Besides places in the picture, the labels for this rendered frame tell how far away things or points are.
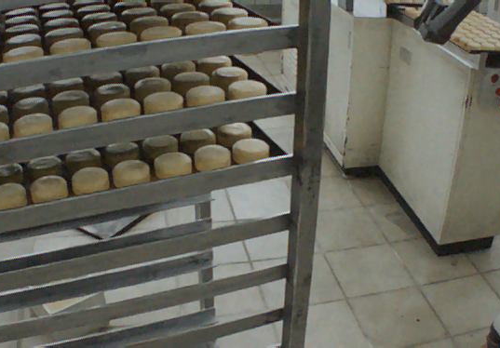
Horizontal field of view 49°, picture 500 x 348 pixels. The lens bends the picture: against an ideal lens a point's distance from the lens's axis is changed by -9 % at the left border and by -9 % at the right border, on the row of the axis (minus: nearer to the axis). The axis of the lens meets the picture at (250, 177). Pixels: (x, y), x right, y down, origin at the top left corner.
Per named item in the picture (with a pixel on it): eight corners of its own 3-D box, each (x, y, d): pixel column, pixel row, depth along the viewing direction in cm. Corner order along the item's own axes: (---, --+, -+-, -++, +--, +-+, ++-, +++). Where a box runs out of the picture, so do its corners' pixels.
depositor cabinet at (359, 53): (279, 90, 396) (282, -30, 354) (376, 87, 408) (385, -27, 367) (341, 183, 286) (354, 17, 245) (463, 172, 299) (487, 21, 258)
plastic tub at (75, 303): (25, 302, 205) (16, 269, 197) (74, 281, 217) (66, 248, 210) (60, 348, 185) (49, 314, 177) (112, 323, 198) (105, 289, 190)
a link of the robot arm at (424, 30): (425, 39, 175) (443, 45, 179) (440, 10, 167) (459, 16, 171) (406, 20, 182) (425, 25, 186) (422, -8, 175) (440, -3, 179)
